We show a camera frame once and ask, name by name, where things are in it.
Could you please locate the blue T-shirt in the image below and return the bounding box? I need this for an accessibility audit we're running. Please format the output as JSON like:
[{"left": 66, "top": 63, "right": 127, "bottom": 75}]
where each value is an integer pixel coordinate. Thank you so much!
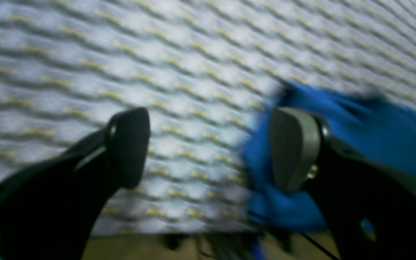
[{"left": 242, "top": 82, "right": 416, "bottom": 231}]

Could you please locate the fan-patterned table cloth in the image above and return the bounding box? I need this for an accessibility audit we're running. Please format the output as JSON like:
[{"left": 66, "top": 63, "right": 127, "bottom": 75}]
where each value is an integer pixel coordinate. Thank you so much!
[{"left": 0, "top": 0, "right": 416, "bottom": 235}]

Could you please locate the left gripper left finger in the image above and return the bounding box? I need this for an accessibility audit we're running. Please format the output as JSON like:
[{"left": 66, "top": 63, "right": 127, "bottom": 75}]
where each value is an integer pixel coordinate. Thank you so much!
[{"left": 105, "top": 108, "right": 151, "bottom": 189}]

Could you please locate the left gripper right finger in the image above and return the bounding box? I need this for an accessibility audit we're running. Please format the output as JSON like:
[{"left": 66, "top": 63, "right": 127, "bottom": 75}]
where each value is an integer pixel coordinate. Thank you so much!
[{"left": 269, "top": 107, "right": 331, "bottom": 192}]

